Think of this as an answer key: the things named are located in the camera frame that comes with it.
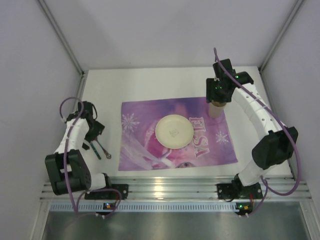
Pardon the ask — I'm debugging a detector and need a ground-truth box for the left aluminium frame post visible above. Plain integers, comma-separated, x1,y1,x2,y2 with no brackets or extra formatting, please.
36,0,85,76

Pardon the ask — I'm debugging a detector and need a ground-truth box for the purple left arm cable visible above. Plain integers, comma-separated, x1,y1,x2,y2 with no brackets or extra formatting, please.
58,96,123,218

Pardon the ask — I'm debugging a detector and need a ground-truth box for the silver spoon green handle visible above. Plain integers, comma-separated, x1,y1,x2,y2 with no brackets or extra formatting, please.
89,139,102,160

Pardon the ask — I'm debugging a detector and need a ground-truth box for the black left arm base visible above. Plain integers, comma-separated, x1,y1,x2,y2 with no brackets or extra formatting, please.
84,184,129,200

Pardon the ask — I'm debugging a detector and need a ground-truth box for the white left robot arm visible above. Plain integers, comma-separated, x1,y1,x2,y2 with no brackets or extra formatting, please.
44,101,112,196

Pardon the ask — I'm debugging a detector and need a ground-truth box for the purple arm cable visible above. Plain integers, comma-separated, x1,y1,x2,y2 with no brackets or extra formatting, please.
58,96,123,218
212,47,301,218

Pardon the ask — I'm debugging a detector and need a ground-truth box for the right aluminium frame post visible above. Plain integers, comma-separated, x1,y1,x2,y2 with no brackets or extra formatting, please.
258,0,306,74

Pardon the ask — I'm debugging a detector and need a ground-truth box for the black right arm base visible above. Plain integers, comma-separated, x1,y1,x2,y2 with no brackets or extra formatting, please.
216,183,263,202

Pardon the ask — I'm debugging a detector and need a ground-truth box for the cream beige cup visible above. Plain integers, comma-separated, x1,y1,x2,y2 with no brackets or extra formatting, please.
208,101,227,119

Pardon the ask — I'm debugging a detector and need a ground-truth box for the aluminium frame post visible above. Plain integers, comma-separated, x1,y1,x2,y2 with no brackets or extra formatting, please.
258,0,306,74
36,0,85,76

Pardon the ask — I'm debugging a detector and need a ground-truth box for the pink fork patterned handle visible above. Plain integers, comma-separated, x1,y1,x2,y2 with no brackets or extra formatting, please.
95,138,112,159

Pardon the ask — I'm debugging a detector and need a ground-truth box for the aluminium front rail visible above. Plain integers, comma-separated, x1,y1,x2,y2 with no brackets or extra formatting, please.
40,177,312,202

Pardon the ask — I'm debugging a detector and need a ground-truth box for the cream round plate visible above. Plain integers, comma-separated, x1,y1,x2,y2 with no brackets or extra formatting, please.
155,114,194,150

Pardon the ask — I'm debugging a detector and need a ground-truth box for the slotted grey cable duct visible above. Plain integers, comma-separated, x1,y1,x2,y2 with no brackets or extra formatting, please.
49,202,251,213

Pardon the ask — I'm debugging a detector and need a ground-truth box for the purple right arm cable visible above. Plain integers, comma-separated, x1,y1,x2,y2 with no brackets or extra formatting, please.
212,47,301,218

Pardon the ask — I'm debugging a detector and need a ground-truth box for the purple Elsa placemat cloth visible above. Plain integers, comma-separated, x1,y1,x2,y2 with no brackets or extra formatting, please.
118,97,238,171

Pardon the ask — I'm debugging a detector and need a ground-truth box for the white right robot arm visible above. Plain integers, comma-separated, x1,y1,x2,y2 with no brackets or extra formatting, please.
206,59,298,187

